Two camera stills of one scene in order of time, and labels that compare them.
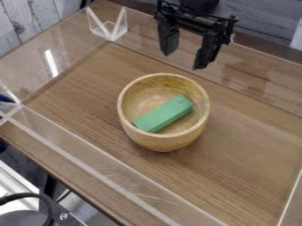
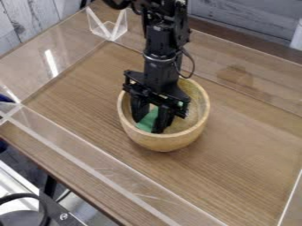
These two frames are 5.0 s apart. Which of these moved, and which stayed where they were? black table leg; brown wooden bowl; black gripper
Moved: black gripper
Stayed: brown wooden bowl; black table leg
